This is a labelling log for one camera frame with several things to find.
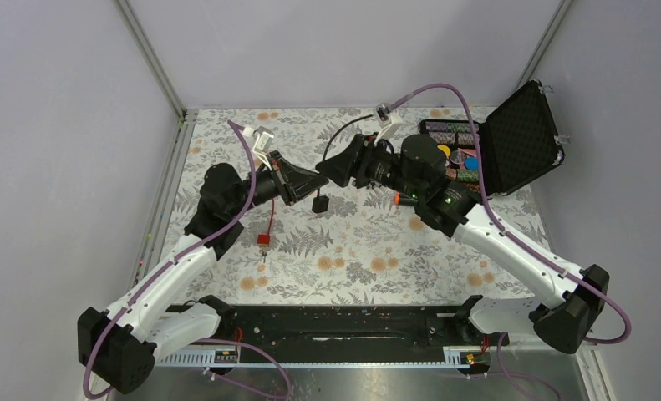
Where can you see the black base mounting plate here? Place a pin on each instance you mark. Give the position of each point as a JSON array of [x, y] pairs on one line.
[[354, 334]]

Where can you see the floral tablecloth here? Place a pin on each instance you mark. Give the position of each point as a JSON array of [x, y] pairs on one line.
[[363, 250]]

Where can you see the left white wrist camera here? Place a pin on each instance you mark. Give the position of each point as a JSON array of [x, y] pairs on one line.
[[259, 141]]

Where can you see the red padlock with keys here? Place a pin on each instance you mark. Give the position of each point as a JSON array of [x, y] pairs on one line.
[[264, 239]]

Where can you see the yellow poker chip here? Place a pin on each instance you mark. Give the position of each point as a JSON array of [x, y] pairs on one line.
[[445, 149]]

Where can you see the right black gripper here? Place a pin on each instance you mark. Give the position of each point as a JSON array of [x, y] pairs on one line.
[[358, 155]]

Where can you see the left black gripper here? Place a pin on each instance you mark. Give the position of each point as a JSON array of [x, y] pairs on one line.
[[294, 182]]

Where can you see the black poker chip case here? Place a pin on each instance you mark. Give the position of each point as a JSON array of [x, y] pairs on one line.
[[519, 143]]

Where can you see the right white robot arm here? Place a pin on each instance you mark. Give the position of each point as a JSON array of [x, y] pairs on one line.
[[566, 298]]

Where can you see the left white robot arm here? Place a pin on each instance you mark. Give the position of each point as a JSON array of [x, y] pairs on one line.
[[123, 343]]

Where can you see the blue poker chip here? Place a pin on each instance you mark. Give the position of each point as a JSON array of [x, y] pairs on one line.
[[471, 163]]

